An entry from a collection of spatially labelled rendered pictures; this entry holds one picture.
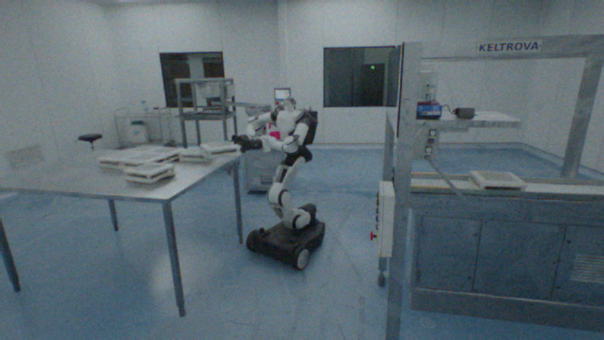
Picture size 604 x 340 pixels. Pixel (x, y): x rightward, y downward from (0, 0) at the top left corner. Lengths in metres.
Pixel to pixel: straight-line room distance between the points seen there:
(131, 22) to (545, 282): 7.65
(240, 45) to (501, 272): 6.05
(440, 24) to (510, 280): 5.54
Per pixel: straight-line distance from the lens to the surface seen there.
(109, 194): 2.45
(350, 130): 7.12
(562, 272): 2.65
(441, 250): 2.39
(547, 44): 1.43
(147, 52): 7.91
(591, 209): 2.47
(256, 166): 4.44
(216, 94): 5.26
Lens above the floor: 1.61
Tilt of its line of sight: 17 degrees down
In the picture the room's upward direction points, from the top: 1 degrees counter-clockwise
